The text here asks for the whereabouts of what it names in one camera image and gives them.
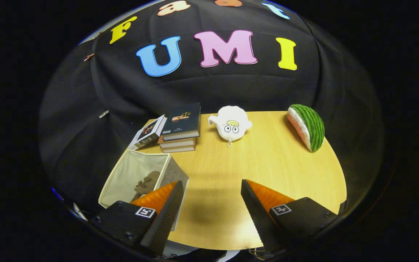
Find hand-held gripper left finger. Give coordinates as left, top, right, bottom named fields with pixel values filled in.
left=89, top=180, right=184, bottom=257

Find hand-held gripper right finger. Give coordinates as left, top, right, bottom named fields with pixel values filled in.
left=241, top=179, right=339, bottom=255

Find grey fabric storage box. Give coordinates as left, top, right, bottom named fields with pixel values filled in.
left=98, top=149, right=189, bottom=231

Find plain book under stack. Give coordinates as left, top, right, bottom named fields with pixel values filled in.
left=160, top=145, right=196, bottom=154

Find brown cover book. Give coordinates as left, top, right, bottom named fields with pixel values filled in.
left=157, top=135, right=197, bottom=148

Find white bordered portrait book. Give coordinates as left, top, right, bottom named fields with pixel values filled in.
left=128, top=115, right=167, bottom=150

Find white plush toy with eyes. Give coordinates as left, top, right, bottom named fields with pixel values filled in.
left=208, top=106, right=253, bottom=147

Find dark blue hardcover book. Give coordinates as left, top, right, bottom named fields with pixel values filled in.
left=161, top=103, right=201, bottom=142

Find watermelon slice plush toy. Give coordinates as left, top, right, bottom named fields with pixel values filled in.
left=287, top=104, right=325, bottom=152

